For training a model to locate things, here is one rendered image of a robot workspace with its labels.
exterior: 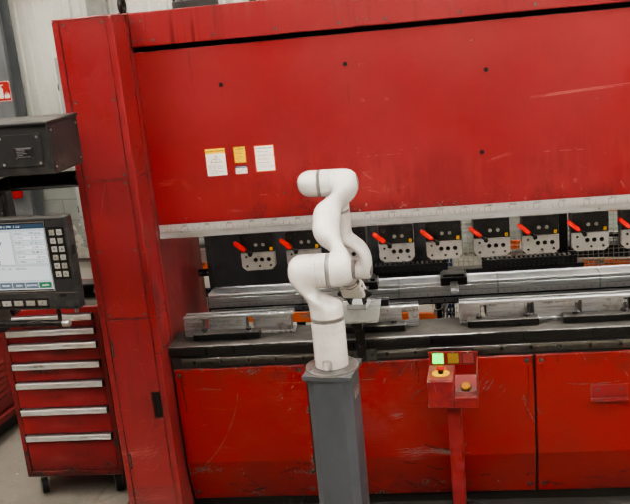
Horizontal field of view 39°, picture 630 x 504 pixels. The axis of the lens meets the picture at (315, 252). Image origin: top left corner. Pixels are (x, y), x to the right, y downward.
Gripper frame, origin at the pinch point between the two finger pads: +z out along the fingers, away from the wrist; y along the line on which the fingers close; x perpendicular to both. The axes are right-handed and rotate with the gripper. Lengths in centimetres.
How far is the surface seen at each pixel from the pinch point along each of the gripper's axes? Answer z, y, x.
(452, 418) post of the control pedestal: 21, -41, 43
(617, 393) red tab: 42, -106, 20
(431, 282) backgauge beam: 28.2, -25.8, -27.2
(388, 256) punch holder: -8.5, -13.3, -17.1
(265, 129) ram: -58, 33, -49
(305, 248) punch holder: -16.3, 21.6, -16.5
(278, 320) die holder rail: 8.1, 37.1, 5.2
